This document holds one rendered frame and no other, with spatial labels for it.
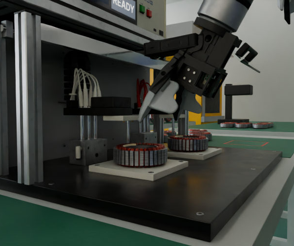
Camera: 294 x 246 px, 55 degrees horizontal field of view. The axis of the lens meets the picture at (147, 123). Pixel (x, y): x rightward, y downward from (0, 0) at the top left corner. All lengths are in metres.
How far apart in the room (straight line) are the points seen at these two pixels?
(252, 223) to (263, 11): 5.87
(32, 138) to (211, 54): 0.33
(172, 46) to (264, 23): 5.61
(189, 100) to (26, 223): 0.37
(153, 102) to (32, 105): 0.20
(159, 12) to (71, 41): 0.45
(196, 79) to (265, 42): 5.56
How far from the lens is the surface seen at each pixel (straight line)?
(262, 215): 0.44
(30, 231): 0.38
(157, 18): 0.96
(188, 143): 0.75
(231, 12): 0.50
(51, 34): 0.56
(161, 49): 0.55
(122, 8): 0.80
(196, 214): 0.35
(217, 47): 0.50
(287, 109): 5.84
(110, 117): 0.60
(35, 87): 0.51
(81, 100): 0.67
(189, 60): 0.50
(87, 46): 0.62
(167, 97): 0.49
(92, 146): 0.65
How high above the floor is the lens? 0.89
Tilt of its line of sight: 3 degrees down
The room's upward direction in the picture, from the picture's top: straight up
